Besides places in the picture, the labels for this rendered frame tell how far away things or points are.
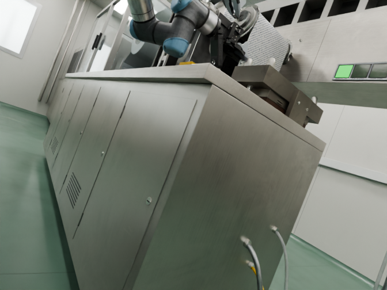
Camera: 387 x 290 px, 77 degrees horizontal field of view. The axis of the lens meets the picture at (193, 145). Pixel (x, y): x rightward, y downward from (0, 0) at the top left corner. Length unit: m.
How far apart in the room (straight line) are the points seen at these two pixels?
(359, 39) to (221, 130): 0.75
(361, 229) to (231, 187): 2.76
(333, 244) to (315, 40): 2.63
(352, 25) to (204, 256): 1.06
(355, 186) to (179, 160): 3.00
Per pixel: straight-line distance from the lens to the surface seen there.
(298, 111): 0.97
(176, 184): 0.61
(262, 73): 0.85
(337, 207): 3.49
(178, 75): 0.70
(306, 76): 1.23
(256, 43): 1.10
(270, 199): 0.90
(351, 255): 3.43
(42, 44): 6.35
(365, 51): 1.18
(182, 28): 0.84
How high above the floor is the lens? 0.71
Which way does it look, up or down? 1 degrees down
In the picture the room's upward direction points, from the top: 21 degrees clockwise
